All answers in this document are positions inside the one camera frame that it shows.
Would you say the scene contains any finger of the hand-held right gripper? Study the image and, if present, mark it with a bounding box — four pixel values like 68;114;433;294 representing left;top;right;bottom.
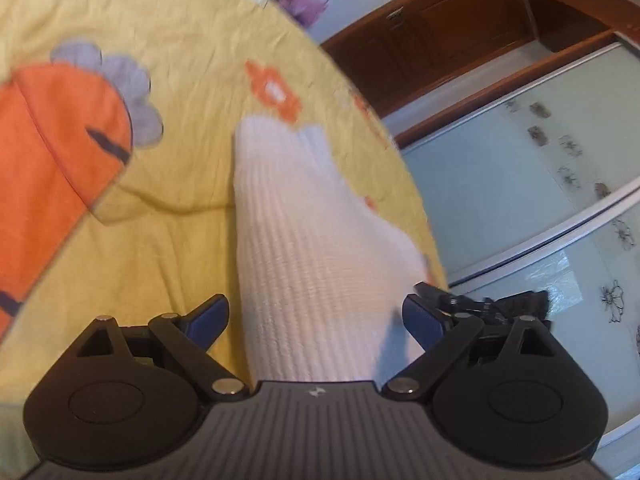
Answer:
414;282;549;322

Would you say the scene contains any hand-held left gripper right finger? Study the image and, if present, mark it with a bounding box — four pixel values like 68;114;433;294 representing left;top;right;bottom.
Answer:
381;294;557;403

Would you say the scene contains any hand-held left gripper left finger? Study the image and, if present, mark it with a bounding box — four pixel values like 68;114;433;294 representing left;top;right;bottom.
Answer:
75;294;251;403

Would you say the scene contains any white knit sweater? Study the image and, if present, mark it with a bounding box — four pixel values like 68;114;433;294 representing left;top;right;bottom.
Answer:
232;115;437;385

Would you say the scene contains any glass sliding wardrobe door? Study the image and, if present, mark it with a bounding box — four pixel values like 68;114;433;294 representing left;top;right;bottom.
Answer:
384;0;640;480

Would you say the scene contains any yellow carrot print blanket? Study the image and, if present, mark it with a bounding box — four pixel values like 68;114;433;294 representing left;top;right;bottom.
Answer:
0;0;451;466

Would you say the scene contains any brown wooden door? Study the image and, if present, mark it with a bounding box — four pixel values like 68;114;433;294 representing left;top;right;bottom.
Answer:
320;0;540;120

